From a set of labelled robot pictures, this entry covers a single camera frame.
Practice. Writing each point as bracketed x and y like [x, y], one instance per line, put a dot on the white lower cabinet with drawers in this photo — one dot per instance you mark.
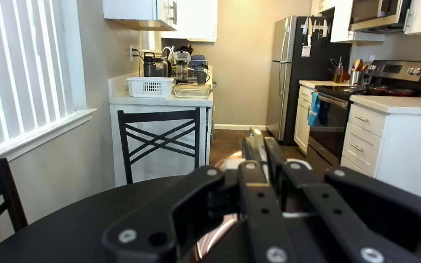
[405, 141]

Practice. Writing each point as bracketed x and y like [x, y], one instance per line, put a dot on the white plastic basket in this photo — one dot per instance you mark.
[149, 88]

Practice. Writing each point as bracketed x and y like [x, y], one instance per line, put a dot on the white counter island cabinet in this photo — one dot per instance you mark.
[167, 104]

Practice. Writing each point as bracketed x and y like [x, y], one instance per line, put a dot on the round black table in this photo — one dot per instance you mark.
[73, 229]

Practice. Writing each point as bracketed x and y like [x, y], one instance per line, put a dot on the white vertical window blinds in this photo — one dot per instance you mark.
[15, 74]

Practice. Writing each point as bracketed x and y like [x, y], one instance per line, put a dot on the black coffee maker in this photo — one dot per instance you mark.
[155, 66]

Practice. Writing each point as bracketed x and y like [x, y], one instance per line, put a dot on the stainless black oven range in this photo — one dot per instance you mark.
[332, 122]

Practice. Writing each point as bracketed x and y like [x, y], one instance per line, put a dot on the dark mug on counter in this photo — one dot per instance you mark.
[202, 77]

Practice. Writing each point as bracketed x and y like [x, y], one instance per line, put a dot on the narrow white lower cabinet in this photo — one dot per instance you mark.
[301, 118]

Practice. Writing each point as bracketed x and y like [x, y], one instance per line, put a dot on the white upper cabinets above island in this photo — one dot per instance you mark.
[190, 20]

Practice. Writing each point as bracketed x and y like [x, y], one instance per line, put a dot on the blue dish towel on oven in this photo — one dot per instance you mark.
[313, 112]

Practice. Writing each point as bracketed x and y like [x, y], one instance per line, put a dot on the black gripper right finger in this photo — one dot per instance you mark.
[347, 214]

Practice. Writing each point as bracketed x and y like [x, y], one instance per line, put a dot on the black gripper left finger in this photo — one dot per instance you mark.
[259, 220]

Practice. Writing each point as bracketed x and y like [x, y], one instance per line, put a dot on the stainless over-range microwave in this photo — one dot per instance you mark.
[376, 12]

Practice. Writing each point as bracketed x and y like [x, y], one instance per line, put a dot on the copper mug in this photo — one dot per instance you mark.
[215, 234]

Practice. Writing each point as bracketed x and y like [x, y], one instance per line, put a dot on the stainless black refrigerator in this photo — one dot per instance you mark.
[288, 74]

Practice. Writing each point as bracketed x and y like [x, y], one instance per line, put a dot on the kitchen utensil crock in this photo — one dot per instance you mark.
[357, 75]

